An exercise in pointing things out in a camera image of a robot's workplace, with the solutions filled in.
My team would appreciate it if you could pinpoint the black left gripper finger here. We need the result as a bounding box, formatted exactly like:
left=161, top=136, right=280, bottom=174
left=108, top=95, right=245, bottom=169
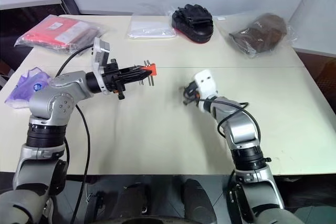
left=122, top=73, right=152, bottom=82
left=122, top=65, right=153, bottom=75

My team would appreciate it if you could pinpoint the black punching mitt red edge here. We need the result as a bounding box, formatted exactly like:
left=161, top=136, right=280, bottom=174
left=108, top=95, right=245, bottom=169
left=171, top=3, right=215, bottom=44

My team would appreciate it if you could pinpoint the purple plastic bag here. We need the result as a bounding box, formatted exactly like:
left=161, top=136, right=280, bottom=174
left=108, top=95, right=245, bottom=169
left=4, top=67, right=53, bottom=110

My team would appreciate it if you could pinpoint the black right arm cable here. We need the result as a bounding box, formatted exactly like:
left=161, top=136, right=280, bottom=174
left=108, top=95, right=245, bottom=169
left=197, top=97, right=250, bottom=138

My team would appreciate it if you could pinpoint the red package in plastic bag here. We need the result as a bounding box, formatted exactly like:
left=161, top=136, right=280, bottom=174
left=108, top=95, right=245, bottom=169
left=14, top=14, right=109, bottom=56

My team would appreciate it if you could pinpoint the red hex key holder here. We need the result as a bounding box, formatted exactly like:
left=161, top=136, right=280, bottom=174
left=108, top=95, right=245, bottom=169
left=143, top=62, right=158, bottom=77

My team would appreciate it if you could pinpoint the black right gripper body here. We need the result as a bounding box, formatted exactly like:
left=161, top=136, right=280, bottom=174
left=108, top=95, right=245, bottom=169
left=185, top=81, right=202, bottom=104

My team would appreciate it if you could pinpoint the white sheet in clear bag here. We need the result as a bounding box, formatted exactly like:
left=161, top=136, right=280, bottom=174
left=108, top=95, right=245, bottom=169
left=127, top=3, right=177, bottom=40

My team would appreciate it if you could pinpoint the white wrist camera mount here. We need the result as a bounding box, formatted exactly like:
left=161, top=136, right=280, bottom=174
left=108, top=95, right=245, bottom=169
left=193, top=69, right=219, bottom=112
left=90, top=37, right=112, bottom=96

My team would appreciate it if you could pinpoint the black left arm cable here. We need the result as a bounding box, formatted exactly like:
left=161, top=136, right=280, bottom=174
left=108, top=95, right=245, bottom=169
left=54, top=42, right=96, bottom=224

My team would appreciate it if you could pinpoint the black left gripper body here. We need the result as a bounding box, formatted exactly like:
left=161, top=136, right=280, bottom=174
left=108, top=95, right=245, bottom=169
left=102, top=59, right=127, bottom=101

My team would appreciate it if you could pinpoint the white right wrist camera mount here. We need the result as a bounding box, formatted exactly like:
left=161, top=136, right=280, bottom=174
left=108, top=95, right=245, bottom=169
left=193, top=69, right=219, bottom=112

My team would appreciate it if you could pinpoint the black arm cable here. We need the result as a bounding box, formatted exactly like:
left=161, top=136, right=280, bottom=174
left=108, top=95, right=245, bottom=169
left=54, top=42, right=96, bottom=224
left=197, top=97, right=250, bottom=138

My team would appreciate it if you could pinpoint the dark rounded shape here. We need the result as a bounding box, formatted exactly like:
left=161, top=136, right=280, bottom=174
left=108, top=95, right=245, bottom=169
left=115, top=181, right=153, bottom=221

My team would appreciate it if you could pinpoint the brown item in clear bag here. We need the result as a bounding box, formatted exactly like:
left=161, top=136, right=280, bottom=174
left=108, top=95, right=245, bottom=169
left=220, top=12, right=299, bottom=60

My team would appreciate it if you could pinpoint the white side table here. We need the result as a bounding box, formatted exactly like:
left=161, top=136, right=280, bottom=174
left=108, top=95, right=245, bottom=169
left=286, top=0, right=336, bottom=58

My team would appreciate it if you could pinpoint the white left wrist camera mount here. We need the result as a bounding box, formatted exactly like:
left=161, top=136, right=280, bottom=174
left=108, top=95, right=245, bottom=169
left=90, top=37, right=112, bottom=96

